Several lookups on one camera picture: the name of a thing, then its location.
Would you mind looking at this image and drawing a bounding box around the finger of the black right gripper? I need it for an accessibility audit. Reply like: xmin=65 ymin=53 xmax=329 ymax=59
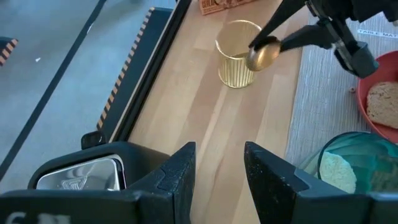
xmin=248 ymin=0 xmax=308 ymax=51
xmin=279 ymin=23 xmax=336 ymax=53

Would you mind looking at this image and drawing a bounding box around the orange plate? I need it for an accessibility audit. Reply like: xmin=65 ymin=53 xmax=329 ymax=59
xmin=356 ymin=50 xmax=398 ymax=144

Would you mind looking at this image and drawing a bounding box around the white table mat label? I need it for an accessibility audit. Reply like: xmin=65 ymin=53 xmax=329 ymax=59
xmin=356 ymin=28 xmax=398 ymax=40

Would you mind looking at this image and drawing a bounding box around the black aluminium table frame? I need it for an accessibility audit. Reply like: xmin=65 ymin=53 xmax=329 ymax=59
xmin=108 ymin=0 xmax=192 ymax=144

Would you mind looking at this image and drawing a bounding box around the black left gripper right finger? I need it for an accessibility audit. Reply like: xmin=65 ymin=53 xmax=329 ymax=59
xmin=244 ymin=141 xmax=398 ymax=224

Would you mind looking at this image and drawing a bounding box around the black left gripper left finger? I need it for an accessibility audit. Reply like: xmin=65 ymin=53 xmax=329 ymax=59
xmin=0 ymin=141 xmax=197 ymax=224

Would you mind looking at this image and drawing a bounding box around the grey woven placemat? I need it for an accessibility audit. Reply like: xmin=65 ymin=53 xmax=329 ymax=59
xmin=284 ymin=12 xmax=398 ymax=167

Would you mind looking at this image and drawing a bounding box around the clear ribbed glass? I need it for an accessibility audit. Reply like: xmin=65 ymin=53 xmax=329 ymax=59
xmin=215 ymin=19 xmax=264 ymax=89

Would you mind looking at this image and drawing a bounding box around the blue glass tumbler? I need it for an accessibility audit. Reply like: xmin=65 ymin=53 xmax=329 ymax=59
xmin=297 ymin=131 xmax=398 ymax=195

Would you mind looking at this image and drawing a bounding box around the black hazard striped floor mat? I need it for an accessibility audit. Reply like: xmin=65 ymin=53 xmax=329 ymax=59
xmin=95 ymin=6 xmax=175 ymax=141
xmin=0 ymin=36 xmax=19 ymax=67

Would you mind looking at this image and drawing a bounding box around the gold spoon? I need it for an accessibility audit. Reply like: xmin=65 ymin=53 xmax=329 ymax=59
xmin=244 ymin=39 xmax=282 ymax=72

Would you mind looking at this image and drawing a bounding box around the brown bread slice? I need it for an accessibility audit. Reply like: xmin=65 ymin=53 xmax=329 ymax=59
xmin=366 ymin=81 xmax=398 ymax=130

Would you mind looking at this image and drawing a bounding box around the orange printed cardboard box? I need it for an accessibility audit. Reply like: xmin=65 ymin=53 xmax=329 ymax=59
xmin=198 ymin=0 xmax=254 ymax=16

